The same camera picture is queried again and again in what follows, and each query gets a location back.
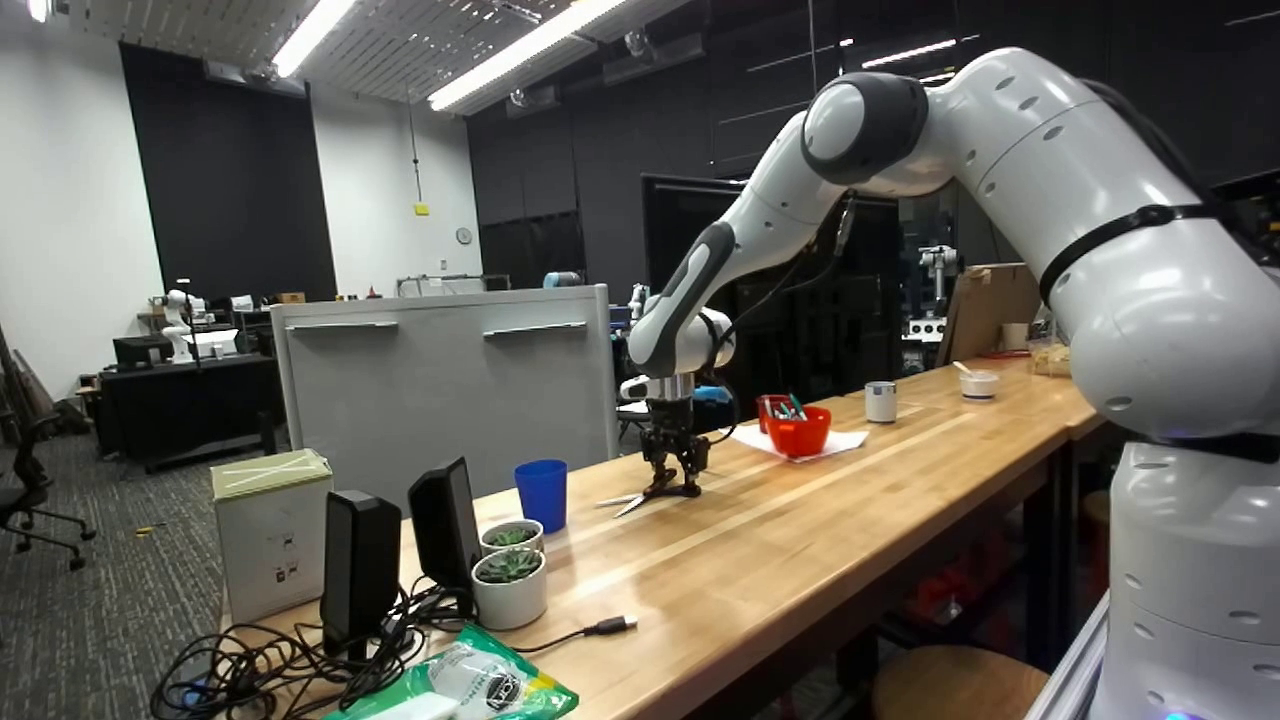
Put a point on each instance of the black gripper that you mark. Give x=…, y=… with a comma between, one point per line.
x=675, y=428

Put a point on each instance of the black handled scissors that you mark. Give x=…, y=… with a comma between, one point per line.
x=631, y=500

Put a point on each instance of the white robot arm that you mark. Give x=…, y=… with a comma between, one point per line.
x=1172, y=333

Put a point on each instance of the white paper sheet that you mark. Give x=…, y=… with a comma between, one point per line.
x=836, y=442

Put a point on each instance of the blue plastic cup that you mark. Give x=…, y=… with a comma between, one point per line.
x=545, y=494

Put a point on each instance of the white pot rear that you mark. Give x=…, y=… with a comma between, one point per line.
x=515, y=532

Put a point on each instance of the small white cup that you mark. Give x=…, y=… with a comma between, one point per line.
x=882, y=402

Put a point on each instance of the black speaker rear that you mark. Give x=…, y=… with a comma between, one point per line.
x=447, y=525

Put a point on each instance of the black speaker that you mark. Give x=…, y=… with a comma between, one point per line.
x=363, y=568
x=447, y=525

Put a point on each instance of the green wipes packet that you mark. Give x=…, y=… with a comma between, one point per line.
x=473, y=677

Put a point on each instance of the small white bowl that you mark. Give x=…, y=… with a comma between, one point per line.
x=977, y=387

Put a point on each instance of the black speaker front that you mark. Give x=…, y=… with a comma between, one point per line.
x=363, y=568

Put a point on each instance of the round wooden stool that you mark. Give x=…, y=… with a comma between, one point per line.
x=954, y=683

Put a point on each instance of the cardboard box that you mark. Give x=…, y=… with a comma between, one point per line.
x=985, y=301

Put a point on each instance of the white box green lid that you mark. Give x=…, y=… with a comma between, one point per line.
x=270, y=525

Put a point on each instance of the black desk background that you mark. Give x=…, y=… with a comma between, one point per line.
x=180, y=410

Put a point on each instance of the black office chair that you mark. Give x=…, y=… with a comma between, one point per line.
x=31, y=496

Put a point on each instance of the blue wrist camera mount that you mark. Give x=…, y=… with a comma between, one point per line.
x=714, y=396

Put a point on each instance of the orange bowl with handle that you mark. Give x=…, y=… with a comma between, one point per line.
x=803, y=434

